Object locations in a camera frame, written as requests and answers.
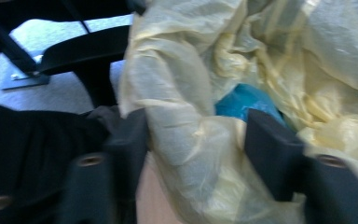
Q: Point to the yellow garbage bag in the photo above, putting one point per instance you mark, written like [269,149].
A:
[180,77]

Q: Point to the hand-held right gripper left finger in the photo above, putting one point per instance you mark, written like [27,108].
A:
[105,186]

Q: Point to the blue crumpled plastic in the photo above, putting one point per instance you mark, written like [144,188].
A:
[242,101]

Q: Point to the black trash bin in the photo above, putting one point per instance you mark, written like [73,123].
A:
[28,146]

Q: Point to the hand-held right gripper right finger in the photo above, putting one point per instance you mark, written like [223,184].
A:
[276,155]

